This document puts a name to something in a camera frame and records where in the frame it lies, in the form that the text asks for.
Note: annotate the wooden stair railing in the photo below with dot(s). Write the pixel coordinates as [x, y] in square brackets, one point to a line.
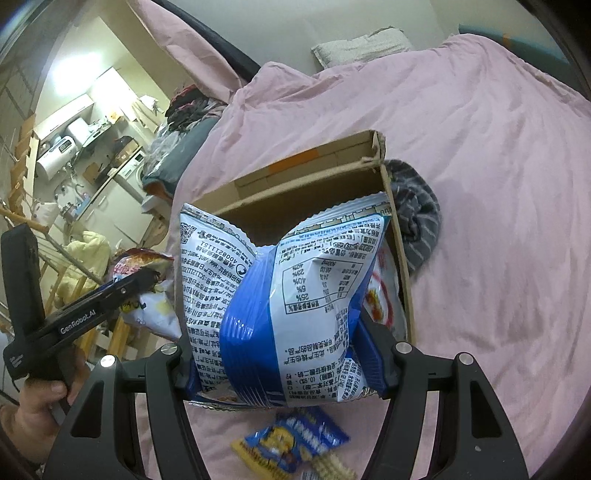
[52, 260]

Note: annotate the white water heater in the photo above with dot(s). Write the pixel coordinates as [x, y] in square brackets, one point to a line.
[62, 152]

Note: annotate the brown cardboard box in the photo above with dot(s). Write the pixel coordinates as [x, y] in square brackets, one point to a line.
[266, 204]

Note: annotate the yellow plush blanket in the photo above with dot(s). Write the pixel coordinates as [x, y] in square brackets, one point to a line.
[93, 253]

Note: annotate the white yellow chip bag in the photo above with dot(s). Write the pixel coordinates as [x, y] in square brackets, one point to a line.
[151, 309]

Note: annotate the white washing machine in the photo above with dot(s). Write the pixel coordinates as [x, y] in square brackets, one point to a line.
[129, 176]

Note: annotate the white pillow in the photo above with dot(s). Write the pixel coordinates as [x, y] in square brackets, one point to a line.
[383, 42]

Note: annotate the blue white snack bag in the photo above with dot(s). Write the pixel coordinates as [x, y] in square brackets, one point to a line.
[282, 325]

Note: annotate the white red snack pack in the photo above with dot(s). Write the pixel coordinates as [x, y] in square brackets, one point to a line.
[382, 299]

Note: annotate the blue yellow snack pack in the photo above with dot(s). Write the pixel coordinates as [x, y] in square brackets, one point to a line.
[303, 436]

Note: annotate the white kitchen cabinet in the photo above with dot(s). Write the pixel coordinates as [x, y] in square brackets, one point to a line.
[116, 215]

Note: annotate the pile of clothes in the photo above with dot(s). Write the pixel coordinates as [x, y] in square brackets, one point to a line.
[188, 120]

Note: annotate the grey striped cloth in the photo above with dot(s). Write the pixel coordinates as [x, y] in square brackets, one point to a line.
[418, 211]

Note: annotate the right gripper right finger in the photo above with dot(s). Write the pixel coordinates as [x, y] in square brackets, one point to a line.
[473, 437]

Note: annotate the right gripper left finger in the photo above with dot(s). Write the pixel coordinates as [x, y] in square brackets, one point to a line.
[99, 438]

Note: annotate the teal bed cushion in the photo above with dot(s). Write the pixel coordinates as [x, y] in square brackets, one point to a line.
[528, 50]

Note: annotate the pink bed duvet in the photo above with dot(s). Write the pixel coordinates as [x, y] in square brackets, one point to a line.
[505, 147]

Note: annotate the left hand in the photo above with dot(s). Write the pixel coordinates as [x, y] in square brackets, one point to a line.
[30, 426]

